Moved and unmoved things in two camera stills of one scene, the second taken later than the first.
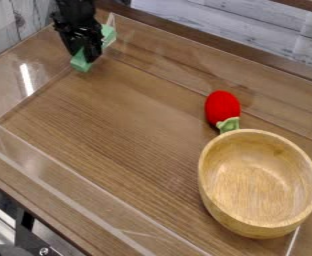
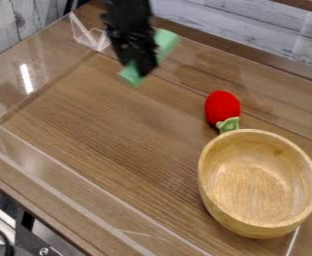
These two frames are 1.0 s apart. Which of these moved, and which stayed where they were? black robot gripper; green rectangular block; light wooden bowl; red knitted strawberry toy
Moved: green rectangular block; black robot gripper
Stayed: red knitted strawberry toy; light wooden bowl
